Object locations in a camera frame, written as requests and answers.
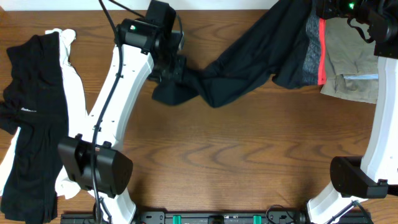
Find black leggings grey red waistband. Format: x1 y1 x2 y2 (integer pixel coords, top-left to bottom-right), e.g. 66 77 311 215
152 0 326 108

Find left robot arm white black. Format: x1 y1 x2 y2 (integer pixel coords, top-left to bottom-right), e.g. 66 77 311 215
58 1 186 223

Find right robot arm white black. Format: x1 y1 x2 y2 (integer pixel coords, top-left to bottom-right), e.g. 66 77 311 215
298 1 397 223

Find folded khaki trousers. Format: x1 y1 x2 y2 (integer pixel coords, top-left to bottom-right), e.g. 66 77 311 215
321 18 379 104

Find black garment with white logo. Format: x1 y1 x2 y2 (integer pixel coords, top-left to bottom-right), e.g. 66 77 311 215
1 32 68 223

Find small black looped base cable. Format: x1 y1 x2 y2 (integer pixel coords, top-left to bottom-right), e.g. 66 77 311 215
266 203 296 224

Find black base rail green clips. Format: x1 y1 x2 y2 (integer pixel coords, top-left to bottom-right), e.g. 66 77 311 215
60 209 371 224

